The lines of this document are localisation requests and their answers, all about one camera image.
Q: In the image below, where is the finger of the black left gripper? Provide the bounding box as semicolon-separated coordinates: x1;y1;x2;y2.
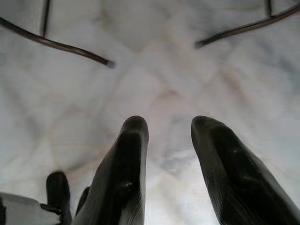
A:
46;172;72;225
75;186;91;214

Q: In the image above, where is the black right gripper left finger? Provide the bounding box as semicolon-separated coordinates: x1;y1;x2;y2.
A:
72;115;150;225

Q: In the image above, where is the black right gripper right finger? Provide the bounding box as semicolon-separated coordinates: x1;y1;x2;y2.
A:
191;115;300;225

